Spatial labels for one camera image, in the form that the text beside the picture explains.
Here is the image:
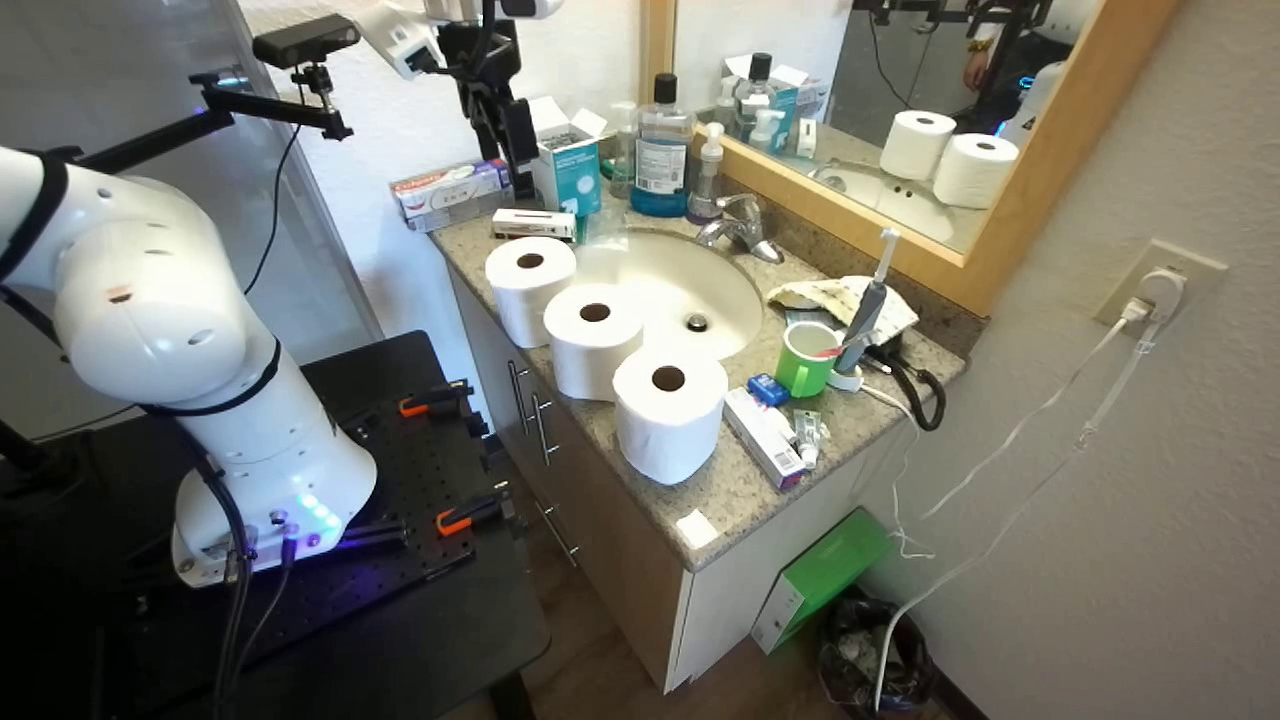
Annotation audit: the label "metal cabinet handle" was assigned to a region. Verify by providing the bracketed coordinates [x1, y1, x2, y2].
[513, 365, 564, 463]
[538, 499, 585, 573]

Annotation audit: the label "black robot table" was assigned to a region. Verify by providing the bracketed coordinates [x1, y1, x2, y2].
[0, 330, 553, 720]

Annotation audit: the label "orange black clamp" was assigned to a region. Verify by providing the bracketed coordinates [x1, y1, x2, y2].
[431, 483, 518, 545]
[396, 381, 475, 425]

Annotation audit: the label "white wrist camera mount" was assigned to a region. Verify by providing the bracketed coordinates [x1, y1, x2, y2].
[355, 0, 564, 73]

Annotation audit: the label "black camera cable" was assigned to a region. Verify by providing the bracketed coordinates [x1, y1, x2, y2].
[237, 125, 305, 306]

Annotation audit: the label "white power cable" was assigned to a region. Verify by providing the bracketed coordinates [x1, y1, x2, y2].
[870, 268, 1188, 714]
[885, 295, 1157, 566]

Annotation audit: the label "small clear soap bottle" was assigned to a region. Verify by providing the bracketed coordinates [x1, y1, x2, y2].
[687, 119, 734, 227]

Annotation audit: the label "white sink basin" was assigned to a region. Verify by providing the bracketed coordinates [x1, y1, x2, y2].
[576, 227, 774, 365]

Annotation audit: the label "green cardboard box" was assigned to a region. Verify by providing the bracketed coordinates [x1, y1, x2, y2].
[753, 506, 896, 656]

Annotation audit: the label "white printed carton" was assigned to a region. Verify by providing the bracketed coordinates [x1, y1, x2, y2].
[388, 157, 513, 232]

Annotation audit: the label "crumpled clear wrapper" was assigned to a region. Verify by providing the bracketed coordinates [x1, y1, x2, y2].
[783, 403, 831, 472]

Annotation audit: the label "grey robot base cables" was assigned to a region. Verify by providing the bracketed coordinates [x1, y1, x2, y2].
[206, 458, 305, 720]

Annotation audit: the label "beige wall outlet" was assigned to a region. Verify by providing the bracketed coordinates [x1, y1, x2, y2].
[1092, 237, 1231, 346]

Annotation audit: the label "chrome faucet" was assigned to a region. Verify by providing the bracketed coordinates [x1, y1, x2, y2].
[697, 189, 794, 268]

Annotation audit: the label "black external camera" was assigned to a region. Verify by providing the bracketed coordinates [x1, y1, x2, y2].
[252, 11, 364, 70]

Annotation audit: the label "wood framed mirror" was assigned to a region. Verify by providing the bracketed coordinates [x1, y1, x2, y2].
[636, 0, 1184, 320]

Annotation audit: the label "green mug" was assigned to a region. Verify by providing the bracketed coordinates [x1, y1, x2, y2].
[774, 317, 844, 403]

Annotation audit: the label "clear plastic bag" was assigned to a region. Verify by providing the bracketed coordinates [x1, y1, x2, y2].
[574, 183, 636, 258]

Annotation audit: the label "electric toothbrush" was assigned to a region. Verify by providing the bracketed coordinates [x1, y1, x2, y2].
[831, 224, 905, 395]

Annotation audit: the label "small white device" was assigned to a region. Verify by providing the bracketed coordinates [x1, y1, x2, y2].
[491, 206, 580, 249]

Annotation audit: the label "black trash bin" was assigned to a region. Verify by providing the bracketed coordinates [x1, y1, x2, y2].
[811, 592, 943, 720]

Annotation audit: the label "clear pump dispenser bottle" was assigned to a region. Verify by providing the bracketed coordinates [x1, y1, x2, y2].
[602, 97, 641, 192]

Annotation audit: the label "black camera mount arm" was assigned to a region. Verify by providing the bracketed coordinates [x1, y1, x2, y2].
[72, 63, 355, 177]

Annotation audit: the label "cream fabric pouch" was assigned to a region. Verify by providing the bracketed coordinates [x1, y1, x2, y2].
[764, 273, 925, 352]

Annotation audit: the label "white toothpaste box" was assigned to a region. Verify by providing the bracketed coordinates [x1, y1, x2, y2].
[719, 389, 818, 497]

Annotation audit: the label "teal box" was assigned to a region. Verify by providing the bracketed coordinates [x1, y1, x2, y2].
[550, 137, 608, 215]

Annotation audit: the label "blue mouthwash bottle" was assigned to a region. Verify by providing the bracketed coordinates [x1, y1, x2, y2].
[628, 73, 697, 221]

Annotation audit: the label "black cord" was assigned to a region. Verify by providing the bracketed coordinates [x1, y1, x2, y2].
[863, 341, 953, 435]

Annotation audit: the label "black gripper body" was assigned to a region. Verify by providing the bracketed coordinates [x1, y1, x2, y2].
[439, 11, 527, 127]

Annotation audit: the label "white tissue roll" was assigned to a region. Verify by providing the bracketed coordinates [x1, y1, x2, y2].
[541, 279, 648, 403]
[479, 232, 580, 352]
[608, 341, 734, 487]

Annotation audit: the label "vanity cabinet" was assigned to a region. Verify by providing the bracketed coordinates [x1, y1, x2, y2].
[452, 276, 896, 698]

